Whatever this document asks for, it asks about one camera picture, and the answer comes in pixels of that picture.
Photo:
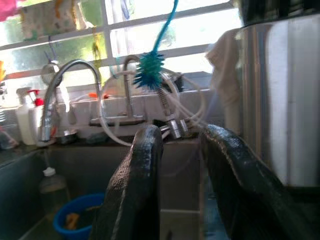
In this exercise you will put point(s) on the yellow sponge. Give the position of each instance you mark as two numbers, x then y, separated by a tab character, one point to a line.
72	221

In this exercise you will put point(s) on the steel tap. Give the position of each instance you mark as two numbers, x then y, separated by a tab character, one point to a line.
128	100

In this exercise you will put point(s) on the blue plastic bowl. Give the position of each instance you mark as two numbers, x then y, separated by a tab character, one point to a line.
62	225

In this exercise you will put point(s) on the small steel bowl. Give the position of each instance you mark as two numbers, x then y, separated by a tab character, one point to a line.
66	136

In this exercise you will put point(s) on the grey scrubber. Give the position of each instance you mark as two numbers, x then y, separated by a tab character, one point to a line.
97	138

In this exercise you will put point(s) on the stainless steel sink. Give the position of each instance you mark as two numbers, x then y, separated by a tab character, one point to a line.
180	187

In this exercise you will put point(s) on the blue bottle brush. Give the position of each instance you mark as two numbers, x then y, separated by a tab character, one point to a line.
147	72

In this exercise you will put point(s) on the black boxy object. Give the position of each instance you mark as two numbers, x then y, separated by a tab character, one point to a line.
180	82

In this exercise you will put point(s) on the pink cloth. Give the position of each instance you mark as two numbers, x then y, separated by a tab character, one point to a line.
7	10

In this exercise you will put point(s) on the patterned white cloth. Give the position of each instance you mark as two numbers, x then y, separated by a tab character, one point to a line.
45	20

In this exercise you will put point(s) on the flexible steel gooseneck faucet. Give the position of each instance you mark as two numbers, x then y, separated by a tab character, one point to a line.
47	112

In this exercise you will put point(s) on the white window frame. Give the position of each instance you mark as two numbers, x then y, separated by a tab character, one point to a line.
106	37

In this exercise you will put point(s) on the white bottle with red pump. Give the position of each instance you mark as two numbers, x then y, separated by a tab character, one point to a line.
38	102

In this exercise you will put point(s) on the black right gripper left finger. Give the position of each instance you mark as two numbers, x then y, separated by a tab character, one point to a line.
132	185

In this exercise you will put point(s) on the clear bottle with white cap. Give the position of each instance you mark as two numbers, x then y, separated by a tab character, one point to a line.
53	192

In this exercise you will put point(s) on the white spray bottle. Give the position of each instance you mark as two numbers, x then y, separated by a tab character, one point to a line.
25	120

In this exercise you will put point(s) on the cream cloth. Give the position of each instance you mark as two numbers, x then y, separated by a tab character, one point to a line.
225	75

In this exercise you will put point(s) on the round mesh strainer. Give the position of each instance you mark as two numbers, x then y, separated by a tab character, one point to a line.
48	72

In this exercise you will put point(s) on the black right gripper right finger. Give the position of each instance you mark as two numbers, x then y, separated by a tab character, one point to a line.
245	190

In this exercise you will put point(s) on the yellow hanging utensil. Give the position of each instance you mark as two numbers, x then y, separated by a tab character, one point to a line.
96	50

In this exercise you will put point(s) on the clear plastic cup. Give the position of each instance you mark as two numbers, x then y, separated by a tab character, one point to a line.
7	142

